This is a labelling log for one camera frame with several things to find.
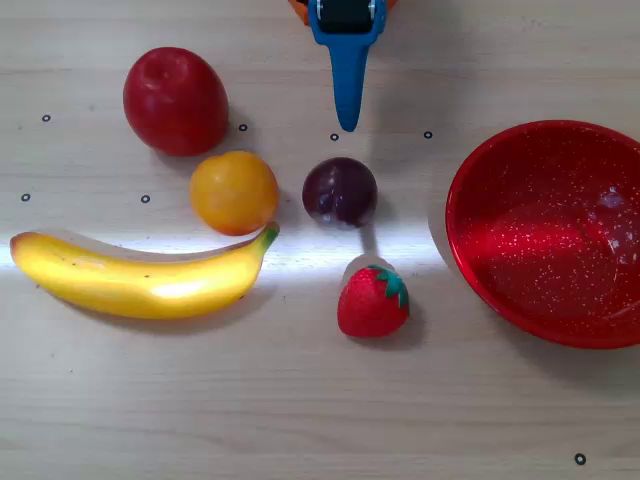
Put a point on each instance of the dark purple plastic plum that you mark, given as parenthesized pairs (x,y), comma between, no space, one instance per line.
(340,192)

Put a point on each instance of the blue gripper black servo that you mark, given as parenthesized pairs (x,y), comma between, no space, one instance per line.
(348,42)

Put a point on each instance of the orange round plastic fruit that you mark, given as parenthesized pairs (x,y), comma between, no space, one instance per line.
(234,194)

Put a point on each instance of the red plastic apple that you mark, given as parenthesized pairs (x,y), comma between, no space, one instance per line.
(175,102)

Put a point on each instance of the red speckled bowl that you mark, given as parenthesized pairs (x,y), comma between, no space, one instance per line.
(540,250)

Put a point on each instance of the red plastic strawberry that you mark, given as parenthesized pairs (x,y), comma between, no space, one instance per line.
(367,307)

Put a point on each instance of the yellow plastic banana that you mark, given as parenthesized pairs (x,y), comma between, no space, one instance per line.
(125,285)

